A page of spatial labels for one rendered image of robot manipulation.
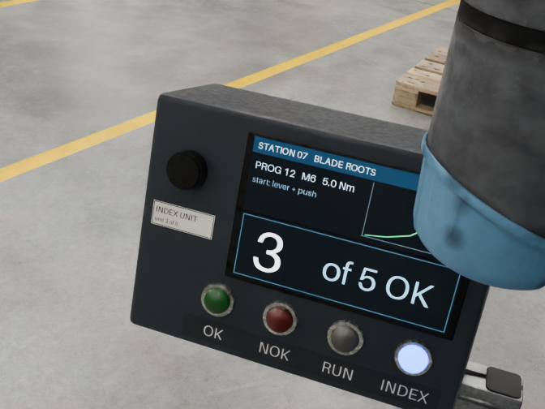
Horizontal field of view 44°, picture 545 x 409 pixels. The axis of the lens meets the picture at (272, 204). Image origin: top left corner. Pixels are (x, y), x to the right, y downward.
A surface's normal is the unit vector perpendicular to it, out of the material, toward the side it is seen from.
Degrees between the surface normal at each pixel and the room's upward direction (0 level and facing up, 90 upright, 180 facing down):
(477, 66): 90
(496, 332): 0
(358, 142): 52
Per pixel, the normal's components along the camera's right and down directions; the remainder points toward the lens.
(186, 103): -0.19, -0.15
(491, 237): -0.43, 0.47
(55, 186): 0.10, -0.85
